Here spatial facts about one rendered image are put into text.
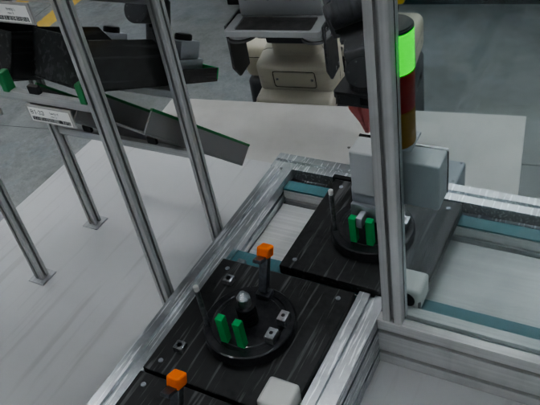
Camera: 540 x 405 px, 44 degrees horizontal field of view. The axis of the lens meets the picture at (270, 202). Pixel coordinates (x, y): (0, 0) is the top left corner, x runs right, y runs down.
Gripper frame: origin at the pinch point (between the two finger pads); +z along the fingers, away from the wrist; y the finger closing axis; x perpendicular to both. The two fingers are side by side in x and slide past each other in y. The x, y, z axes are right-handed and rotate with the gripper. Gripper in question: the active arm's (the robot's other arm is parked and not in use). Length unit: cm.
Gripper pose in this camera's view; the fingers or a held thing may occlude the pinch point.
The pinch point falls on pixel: (368, 127)
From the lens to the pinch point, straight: 130.5
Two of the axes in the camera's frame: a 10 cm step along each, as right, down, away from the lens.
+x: 4.5, -6.1, 6.5
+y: 8.8, 1.9, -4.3
